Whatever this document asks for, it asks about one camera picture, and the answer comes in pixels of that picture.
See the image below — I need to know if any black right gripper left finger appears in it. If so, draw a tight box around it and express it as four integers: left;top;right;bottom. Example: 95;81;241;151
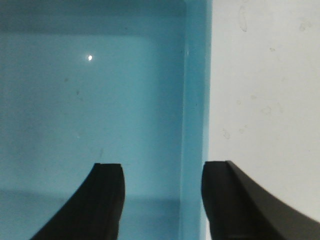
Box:
32;163;125;240

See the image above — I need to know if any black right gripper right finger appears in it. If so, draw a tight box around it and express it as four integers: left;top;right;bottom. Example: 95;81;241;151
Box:
201;160;320;240

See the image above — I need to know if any light blue plastic box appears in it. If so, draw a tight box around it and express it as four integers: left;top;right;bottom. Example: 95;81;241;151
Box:
0;0;212;240

